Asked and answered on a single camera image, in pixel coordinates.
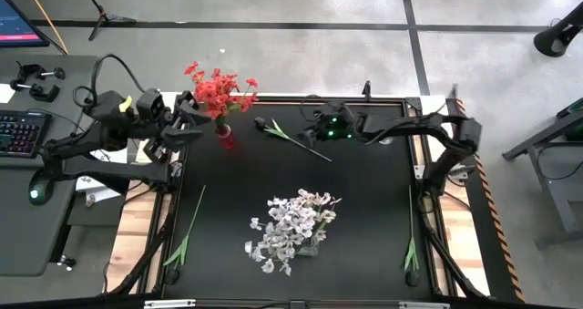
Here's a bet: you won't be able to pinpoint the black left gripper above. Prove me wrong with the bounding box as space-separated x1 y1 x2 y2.
142 89 213 165

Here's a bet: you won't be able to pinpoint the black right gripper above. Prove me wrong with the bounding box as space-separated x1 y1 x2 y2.
298 99 366 149

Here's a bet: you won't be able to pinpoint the red artificial flower bunch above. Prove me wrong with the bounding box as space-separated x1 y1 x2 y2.
183 61 260 129

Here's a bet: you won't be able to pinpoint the white artificial flower bunch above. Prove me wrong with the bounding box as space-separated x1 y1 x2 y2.
243 188 343 277

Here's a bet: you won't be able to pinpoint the large cut crystal vase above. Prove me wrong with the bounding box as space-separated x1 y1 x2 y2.
294 242 321 258

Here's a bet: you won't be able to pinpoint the red ribbed glass vase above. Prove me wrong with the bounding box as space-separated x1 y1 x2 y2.
215 121 237 151

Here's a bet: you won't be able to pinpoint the white paper sheets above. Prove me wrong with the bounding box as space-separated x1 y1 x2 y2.
74 148 129 206

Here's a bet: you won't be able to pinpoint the black tripod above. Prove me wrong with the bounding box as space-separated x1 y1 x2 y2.
75 0 138 42

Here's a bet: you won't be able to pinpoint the black metal clamp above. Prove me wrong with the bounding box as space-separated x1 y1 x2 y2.
15 62 66 82
9 78 61 103

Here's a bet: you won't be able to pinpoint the green stem right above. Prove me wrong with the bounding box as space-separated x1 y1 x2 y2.
403 184 422 288

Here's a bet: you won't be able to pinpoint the black computer mouse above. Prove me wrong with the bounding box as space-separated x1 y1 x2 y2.
27 169 56 207

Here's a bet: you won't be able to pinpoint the backlit black keyboard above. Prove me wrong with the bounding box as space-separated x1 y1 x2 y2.
0 109 53 160

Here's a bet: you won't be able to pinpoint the yellow rod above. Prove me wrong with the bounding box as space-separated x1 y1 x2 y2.
19 0 70 56

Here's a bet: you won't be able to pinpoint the grey desk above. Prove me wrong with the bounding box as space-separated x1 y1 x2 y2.
0 53 134 278

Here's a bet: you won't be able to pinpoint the computer screen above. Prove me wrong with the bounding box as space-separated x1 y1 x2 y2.
0 0 51 49

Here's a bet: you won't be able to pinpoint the orange black hazard strip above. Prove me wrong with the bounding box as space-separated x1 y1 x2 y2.
454 98 526 303

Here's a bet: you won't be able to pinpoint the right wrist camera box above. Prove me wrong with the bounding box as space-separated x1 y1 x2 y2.
320 112 357 142

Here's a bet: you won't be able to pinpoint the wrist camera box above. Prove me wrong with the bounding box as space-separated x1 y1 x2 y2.
320 112 357 142
135 88 167 123

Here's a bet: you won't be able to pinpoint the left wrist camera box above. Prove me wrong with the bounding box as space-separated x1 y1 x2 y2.
135 88 167 123

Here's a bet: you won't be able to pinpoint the black cable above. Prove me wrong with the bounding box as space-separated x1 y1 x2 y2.
71 53 148 115

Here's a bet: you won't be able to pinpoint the silver metal bracket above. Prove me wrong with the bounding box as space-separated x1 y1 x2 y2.
144 299 198 309
399 301 450 309

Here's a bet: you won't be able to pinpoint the grey metal table frame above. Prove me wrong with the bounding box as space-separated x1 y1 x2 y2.
502 97 583 238

